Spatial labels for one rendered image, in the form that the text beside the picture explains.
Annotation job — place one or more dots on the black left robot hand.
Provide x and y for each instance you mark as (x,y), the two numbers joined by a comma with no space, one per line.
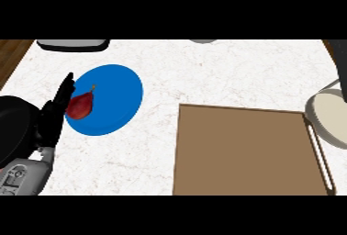
(48,122)

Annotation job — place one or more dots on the red sweet potato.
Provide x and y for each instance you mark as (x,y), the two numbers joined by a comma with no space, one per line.
(81,107)

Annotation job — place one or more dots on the small grey object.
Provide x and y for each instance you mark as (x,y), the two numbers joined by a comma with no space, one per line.
(202,40)

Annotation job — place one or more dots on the brown wooden tray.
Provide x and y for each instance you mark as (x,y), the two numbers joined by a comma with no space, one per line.
(239,153)

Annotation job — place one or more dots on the dark grey object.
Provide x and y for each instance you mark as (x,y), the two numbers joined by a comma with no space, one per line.
(341,64)

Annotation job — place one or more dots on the grey and black appliance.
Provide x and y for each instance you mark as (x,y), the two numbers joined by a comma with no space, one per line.
(72,44)

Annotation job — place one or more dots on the blue round plate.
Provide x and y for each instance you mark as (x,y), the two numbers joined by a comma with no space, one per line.
(115,98)

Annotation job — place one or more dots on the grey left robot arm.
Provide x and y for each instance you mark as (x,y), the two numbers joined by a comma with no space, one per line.
(22,177)

